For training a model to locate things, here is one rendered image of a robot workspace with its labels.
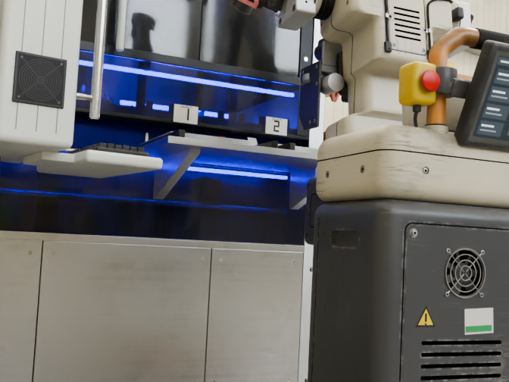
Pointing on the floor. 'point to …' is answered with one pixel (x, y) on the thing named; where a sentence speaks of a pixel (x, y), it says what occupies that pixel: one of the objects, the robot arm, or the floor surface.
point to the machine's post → (316, 136)
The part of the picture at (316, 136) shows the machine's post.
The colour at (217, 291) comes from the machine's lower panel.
